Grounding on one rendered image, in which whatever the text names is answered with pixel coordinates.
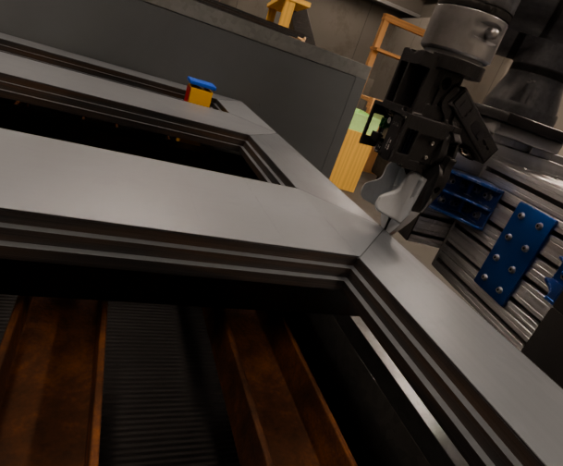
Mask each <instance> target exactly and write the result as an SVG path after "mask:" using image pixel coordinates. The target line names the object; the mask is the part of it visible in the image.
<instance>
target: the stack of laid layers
mask: <svg viewBox="0 0 563 466"><path fill-rule="evenodd" d="M0 52H4V53H8V54H11V55H17V56H21V57H24V58H28V59H31V60H34V61H38V62H42V63H45V64H48V65H52V66H56V67H61V68H65V69H69V70H72V71H76V72H79V73H82V74H86V75H90V76H94V77H96V78H100V79H104V80H110V81H113V82H117V83H120V84H124V85H128V86H130V87H134V88H138V89H142V90H145V91H148V92H154V93H158V94H162V95H165V96H168V97H172V98H176V99H179V100H182V101H184V98H185V93H186V91H184V90H180V89H178V88H174V87H171V86H167V85H164V84H161V83H157V82H154V81H150V80H145V79H141V78H138V77H134V76H131V75H128V74H125V73H121V72H117V71H114V70H111V69H108V68H104V67H98V66H95V65H92V64H88V63H85V62H81V61H79V60H75V59H71V58H68V57H64V56H61V55H56V54H52V53H48V52H45V51H42V50H39V49H35V48H32V47H29V46H25V45H22V44H18V43H12V42H10V41H6V40H2V39H0ZM0 97H3V98H7V99H11V100H15V101H20V102H23V103H27V104H35V105H38V106H43V107H47V108H51V109H55V110H59V111H63V112H68V113H71V114H75V115H80V116H84V117H91V118H95V119H99V120H103V121H107V122H111V123H116V124H119V125H124V126H128V127H132V128H136V129H143V130H148V131H151V132H155V133H160V134H164V135H167V136H172V137H176V138H180V139H184V140H188V141H196V142H199V143H203V144H208V145H212V146H215V147H220V148H224V149H228V150H232V151H236V152H239V153H240V154H241V155H242V157H243V158H244V159H245V161H246V162H247V164H248V165H249V166H250V168H251V169H252V171H253V172H254V173H255V175H256V176H257V178H258V179H259V180H260V181H264V182H269V183H274V184H278V185H283V186H288V187H292V188H295V187H294V186H293V185H292V183H291V182H290V181H289V180H288V179H287V178H286V177H285V175H284V174H283V173H282V172H281V171H280V170H279V169H278V168H277V166H276V165H275V164H274V163H273V162H272V161H271V160H270V158H269V157H268V156H267V155H266V154H265V153H264V152H263V151H262V149H261V148H260V147H259V146H258V145H257V144H256V143H255V142H254V140H253V139H252V138H251V137H250V135H246V134H242V133H238V132H235V131H231V130H227V129H220V128H217V127H213V126H209V125H205V124H202V123H198V122H194V121H190V120H187V119H183V118H179V117H175V116H169V115H165V114H161V113H157V112H154V111H150V110H146V109H142V108H138V107H135V106H131V105H127V104H121V103H117V102H113V101H109V100H105V99H102V98H98V97H94V96H90V95H87V94H83V93H79V92H73V91H69V90H65V89H61V88H57V87H54V86H50V85H46V84H42V83H39V82H35V81H31V80H25V79H21V78H17V77H13V76H9V75H6V74H2V73H0ZM0 259H9V260H20V261H30V262H40V263H50V264H69V265H79V266H89V267H100V268H110V269H120V270H129V271H140V272H150V273H160V274H170V275H181V276H200V277H210V278H220V279H230V280H240V281H250V282H261V283H271V284H280V285H290V286H301V287H311V288H331V289H340V290H341V292H342V293H343V294H344V296H345V297H346V298H347V300H348V301H349V303H350V304H351V306H352V307H353V308H354V310H355V311H356V312H357V314H358V315H359V316H360V318H361V319H362V321H363V322H364V323H365V324H366V325H367V327H368V328H369V329H370V331H371V332H372V334H373V335H374V337H375V338H376V339H377V341H378V342H379V343H380V345H381V346H382V348H383V349H384V350H385V352H386V353H387V355H388V356H389V357H390V359H391V360H392V361H393V363H394V364H395V365H396V366H397V368H398V369H399V370H400V372H401V373H402V374H403V376H404V377H405V379H406V380H407V381H408V383H409V384H410V386H411V387H412V388H413V390H414V391H415V393H416V394H417V395H418V397H419V398H420V399H421V401H422V402H423V404H424V405H425V407H426V408H427V409H428V411H429V412H431V414H432V415H433V416H434V418H435V420H436V421H437V422H438V424H439V425H440V426H441V428H442V429H443V430H444V432H445V433H446V435H447V436H448V438H449V439H450V440H451V442H452V443H453V444H454V446H455V447H456V449H457V450H458V451H459V453H460V454H461V456H462V457H463V458H464V459H465V460H466V462H467V463H468V464H469V466H544V465H543V464H542V463H541V461H539V460H538V459H537V458H536V457H535V456H534V455H533V453H532V452H531V451H530V450H529V449H528V448H527V447H526V446H525V444H524V443H523V442H522V441H521V440H520V439H519V438H518V437H517V435H516V434H515V433H514V432H513V431H512V430H511V429H510V428H509V426H508V425H507V424H506V423H505V422H504V421H503V420H502V419H501V417H500V416H499V415H498V414H497V413H496V412H495V411H494V409H493V408H492V407H491V406H490V405H489V404H488V403H487V402H486V401H485V399H484V398H483V397H482V396H481V395H480V394H479V393H478V391H477V390H476V389H475V388H474V387H473V386H472V385H471V383H470V382H469V381H468V380H467V379H466V378H465V377H464V376H463V375H462V373H461V372H460V371H459V370H458V369H457V368H456V367H455V365H454V364H453V363H452V362H451V361H450V360H449V359H448V358H447V356H446V355H445V354H444V353H443V352H442V351H441V350H440V349H439V348H438V347H437V346H436V345H435V343H434V342H433V341H432V340H431V339H430V338H429V337H428V336H427V335H426V334H425V333H424V332H423V330H422V329H421V328H420V327H419V326H418V325H417V324H416V322H415V321H414V320H413V319H412V318H411V317H410V316H409V315H408V313H407V312H406V311H405V310H404V309H403V308H402V307H401V306H400V304H399V303H398V302H397V301H396V300H395V299H394V298H393V297H392V295H391V294H390V293H389V292H388V291H387V290H386V289H385V287H384V286H383V285H382V284H381V283H380V282H379V281H378V280H377V279H376V277H375V276H374V275H373V274H372V273H371V272H370V271H369V269H368V268H367V267H366V266H365V265H364V264H363V263H362V262H361V260H360V259H359V257H355V256H347V255H341V254H333V253H327V252H319V251H306V250H300V249H293V248H286V247H279V246H272V245H265V244H258V243H251V242H244V241H237V240H231V239H218V238H210V237H204V236H196V235H190V234H182V233H176V232H168V231H162V230H155V229H148V228H141V227H128V226H121V225H114V224H106V223H100V222H93V221H86V220H79V219H72V218H65V217H58V216H51V215H38V214H32V213H24V212H18V211H10V210H4V209H0Z"/></svg>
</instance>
